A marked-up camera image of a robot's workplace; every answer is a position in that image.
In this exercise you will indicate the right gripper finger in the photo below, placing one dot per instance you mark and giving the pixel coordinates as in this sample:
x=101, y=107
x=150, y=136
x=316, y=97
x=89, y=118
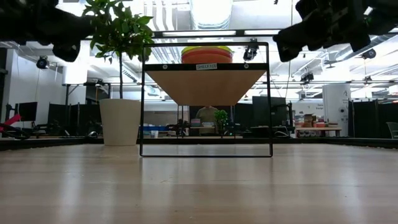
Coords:
x=295, y=40

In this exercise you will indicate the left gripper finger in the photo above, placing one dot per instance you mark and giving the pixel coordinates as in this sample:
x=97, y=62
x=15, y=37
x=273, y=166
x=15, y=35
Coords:
x=79, y=29

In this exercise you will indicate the coral red plastic bowl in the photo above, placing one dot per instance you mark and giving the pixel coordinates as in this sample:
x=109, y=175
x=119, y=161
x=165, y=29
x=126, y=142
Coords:
x=206, y=52

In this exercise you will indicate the yellow plastic bowl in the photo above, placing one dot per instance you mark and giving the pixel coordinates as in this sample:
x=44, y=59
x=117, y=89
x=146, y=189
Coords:
x=206, y=59

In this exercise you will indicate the white shelf label sticker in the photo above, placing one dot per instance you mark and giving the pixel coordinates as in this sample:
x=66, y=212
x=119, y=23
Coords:
x=206, y=66

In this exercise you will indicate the black ceiling spotlight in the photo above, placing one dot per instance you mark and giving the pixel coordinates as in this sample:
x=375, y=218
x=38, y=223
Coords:
x=369, y=53
x=307, y=77
x=42, y=62
x=144, y=58
x=250, y=51

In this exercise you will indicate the green leafy tree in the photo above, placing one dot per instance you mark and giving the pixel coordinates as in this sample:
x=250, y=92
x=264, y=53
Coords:
x=118, y=31

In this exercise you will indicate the black computer monitor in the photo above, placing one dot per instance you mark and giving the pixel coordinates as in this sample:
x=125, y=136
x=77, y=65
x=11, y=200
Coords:
x=27, y=111
x=269, y=110

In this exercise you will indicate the long ceiling light bar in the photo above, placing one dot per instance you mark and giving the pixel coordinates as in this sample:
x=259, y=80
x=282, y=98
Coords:
x=217, y=32

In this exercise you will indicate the brown cardboard box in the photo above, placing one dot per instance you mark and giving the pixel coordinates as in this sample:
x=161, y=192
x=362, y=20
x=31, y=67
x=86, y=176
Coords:
x=309, y=118

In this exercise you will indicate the black partition panel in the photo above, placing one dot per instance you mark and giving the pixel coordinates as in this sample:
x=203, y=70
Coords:
x=62, y=115
x=367, y=118

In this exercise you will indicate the orange container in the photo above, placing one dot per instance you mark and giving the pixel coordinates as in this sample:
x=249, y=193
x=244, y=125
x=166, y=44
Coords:
x=320, y=125

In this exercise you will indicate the wooden side table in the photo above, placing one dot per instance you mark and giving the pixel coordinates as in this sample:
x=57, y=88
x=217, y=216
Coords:
x=317, y=128

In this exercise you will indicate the pink object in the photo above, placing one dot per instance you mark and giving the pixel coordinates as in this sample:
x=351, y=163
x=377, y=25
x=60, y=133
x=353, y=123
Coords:
x=11, y=121

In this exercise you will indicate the white plant pot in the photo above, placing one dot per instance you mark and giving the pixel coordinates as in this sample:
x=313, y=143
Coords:
x=119, y=124

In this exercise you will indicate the small green plant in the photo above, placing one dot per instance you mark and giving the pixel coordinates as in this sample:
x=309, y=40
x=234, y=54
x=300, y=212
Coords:
x=221, y=116

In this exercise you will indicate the person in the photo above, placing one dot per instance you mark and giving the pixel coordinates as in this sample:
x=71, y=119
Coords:
x=207, y=115

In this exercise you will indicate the grey chair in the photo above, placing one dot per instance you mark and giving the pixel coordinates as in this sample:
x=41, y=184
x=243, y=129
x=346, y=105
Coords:
x=393, y=129

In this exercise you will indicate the blue storage bin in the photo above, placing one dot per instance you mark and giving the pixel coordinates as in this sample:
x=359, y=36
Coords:
x=155, y=128

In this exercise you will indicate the white cup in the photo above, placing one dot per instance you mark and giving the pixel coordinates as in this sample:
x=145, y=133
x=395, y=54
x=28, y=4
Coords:
x=154, y=134

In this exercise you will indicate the silver ceiling duct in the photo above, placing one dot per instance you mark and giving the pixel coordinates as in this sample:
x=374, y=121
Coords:
x=211, y=12
x=354, y=53

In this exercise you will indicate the black frame wooden shelf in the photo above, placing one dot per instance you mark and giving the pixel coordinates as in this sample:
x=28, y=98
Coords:
x=206, y=87

